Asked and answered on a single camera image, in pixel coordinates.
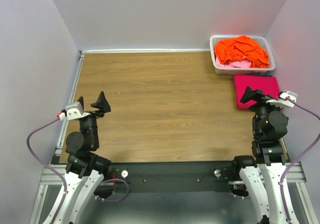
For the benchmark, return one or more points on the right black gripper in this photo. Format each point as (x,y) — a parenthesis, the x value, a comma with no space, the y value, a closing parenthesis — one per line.
(257,95)

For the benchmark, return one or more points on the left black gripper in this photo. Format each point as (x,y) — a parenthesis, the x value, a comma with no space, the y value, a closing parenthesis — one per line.
(101,104)

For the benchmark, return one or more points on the orange t-shirt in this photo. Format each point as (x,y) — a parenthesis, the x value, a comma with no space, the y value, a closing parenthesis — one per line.
(242,48)

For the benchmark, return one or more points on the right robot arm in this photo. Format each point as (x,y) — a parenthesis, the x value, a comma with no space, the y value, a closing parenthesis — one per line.
(264,173)

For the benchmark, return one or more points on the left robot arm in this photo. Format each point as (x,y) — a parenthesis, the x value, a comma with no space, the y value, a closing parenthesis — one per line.
(85,169)

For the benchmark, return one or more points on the folded magenta t-shirt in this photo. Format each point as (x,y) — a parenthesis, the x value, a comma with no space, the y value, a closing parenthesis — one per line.
(267,84)

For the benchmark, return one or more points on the pink t-shirt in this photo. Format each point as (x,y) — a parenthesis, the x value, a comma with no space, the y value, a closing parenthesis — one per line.
(235,64)

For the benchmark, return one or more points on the white plastic basket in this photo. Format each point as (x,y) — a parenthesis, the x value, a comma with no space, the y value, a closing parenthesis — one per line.
(214,39)

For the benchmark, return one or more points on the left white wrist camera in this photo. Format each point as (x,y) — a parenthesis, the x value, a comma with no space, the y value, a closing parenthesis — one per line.
(73,111)

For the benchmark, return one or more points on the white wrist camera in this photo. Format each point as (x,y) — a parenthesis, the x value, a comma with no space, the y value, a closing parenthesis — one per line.
(286,99)
(73,111)

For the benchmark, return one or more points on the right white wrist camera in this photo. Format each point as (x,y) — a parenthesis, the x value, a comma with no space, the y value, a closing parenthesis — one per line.
(286,99)

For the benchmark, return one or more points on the aluminium frame rail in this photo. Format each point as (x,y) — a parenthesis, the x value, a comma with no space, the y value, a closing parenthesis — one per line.
(47,179)

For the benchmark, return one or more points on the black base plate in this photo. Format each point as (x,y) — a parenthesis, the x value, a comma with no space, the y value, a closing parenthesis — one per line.
(175,177)

